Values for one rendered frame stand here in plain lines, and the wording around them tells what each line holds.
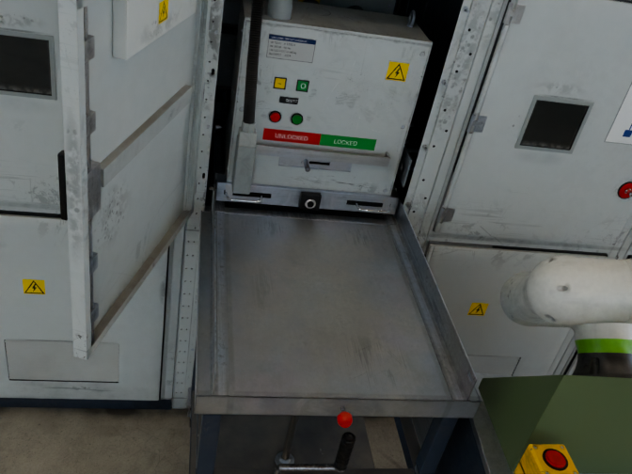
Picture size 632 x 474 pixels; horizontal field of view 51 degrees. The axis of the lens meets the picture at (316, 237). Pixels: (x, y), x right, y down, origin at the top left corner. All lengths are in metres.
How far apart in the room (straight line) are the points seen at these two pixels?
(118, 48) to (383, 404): 0.89
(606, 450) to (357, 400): 0.55
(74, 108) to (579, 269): 0.87
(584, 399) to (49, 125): 1.38
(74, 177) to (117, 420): 1.38
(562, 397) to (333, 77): 0.96
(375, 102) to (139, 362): 1.13
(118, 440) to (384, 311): 1.11
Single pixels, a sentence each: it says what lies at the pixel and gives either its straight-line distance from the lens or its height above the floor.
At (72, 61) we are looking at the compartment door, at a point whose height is 1.48.
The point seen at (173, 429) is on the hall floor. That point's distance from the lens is 2.42.
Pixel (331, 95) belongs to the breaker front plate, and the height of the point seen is 1.22.
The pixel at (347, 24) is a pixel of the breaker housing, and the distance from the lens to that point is 1.82.
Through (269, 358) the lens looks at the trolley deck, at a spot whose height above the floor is 0.85.
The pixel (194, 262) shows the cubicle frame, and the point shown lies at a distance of 2.02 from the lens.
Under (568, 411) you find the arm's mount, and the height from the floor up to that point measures 0.95.
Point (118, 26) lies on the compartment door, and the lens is 1.25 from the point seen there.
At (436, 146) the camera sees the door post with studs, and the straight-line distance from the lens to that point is 1.90.
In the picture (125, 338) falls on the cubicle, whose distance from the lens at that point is 2.20.
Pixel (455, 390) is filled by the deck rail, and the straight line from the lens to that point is 1.54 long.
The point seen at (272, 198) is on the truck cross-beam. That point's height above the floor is 0.89.
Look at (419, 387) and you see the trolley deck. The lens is 1.52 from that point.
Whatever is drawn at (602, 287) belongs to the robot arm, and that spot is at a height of 1.29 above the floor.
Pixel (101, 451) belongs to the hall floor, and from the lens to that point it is 2.37.
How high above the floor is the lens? 1.89
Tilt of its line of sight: 34 degrees down
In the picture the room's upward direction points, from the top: 12 degrees clockwise
